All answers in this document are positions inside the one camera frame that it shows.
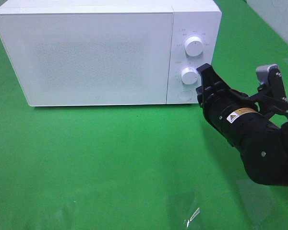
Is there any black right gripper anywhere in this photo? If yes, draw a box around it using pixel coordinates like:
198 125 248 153
196 63 263 144

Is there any round white door button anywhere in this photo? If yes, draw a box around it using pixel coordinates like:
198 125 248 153
178 90 193 101

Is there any white microwave door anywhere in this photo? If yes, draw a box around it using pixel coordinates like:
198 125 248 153
0 13 173 106

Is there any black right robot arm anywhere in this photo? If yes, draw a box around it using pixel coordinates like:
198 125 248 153
196 63 288 186

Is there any lower white microwave knob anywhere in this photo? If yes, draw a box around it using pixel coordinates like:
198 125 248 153
181 67 198 85

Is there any white microwave knob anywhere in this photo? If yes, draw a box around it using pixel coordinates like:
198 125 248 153
184 36 204 57
181 67 198 85

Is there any upper white microwave knob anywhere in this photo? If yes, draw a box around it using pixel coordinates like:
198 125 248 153
184 36 204 57

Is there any white microwave oven body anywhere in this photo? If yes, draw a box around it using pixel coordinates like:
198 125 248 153
0 0 222 104

